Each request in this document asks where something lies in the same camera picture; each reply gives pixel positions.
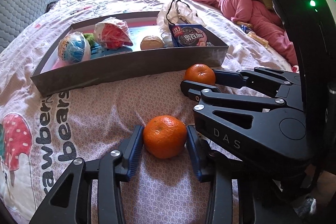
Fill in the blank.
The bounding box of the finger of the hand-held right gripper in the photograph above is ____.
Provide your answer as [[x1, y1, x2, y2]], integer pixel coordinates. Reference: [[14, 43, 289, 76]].
[[180, 80, 287, 111], [212, 67, 301, 92]]

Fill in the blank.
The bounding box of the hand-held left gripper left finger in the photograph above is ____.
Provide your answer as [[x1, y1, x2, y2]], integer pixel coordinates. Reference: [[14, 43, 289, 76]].
[[29, 124, 144, 224]]

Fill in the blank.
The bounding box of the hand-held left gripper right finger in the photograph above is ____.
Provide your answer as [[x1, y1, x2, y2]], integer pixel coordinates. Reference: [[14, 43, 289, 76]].
[[185, 125, 265, 224]]

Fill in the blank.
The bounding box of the orange mandarin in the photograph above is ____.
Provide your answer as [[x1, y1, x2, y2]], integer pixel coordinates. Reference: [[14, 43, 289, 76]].
[[143, 115, 188, 159], [183, 63, 216, 86]]

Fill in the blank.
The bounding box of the blue cookie packet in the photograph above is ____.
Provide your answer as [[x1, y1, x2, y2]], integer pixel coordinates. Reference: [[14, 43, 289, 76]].
[[168, 24, 214, 47]]

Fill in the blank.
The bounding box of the walnut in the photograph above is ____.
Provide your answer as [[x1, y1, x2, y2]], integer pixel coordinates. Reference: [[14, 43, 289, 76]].
[[140, 35, 164, 51]]

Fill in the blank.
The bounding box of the grey cardboard box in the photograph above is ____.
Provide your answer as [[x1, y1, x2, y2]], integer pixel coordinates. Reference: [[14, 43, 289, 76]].
[[31, 11, 229, 98]]

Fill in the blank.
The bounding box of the white drawstring pouch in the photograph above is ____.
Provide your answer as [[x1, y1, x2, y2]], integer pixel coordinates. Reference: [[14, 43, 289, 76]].
[[157, 0, 206, 41]]

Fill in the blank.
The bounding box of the red white toy egg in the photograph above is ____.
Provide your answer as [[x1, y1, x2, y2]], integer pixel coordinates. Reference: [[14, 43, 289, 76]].
[[94, 17, 133, 50]]

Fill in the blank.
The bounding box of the blue white toy egg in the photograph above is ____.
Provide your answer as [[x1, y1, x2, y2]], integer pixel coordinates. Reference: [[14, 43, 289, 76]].
[[58, 32, 91, 64]]

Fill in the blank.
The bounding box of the green fuzzy ring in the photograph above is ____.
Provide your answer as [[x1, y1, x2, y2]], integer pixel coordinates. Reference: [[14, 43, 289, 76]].
[[83, 33, 95, 47]]

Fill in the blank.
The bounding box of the yellow cracker packet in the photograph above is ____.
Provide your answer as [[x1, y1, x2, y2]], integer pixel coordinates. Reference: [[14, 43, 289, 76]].
[[248, 32, 269, 48]]

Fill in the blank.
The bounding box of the pink fleece blanket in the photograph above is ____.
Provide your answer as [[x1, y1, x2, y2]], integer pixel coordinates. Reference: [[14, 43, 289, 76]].
[[185, 0, 298, 64]]

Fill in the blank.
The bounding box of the grey quilted headboard cover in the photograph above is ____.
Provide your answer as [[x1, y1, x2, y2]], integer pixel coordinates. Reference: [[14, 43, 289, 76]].
[[0, 0, 65, 54]]

